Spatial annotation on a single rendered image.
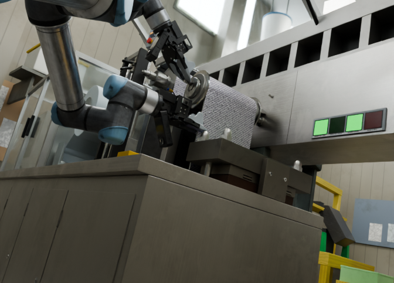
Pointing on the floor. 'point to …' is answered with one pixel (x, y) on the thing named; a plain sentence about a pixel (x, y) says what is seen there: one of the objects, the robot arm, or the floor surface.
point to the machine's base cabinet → (144, 235)
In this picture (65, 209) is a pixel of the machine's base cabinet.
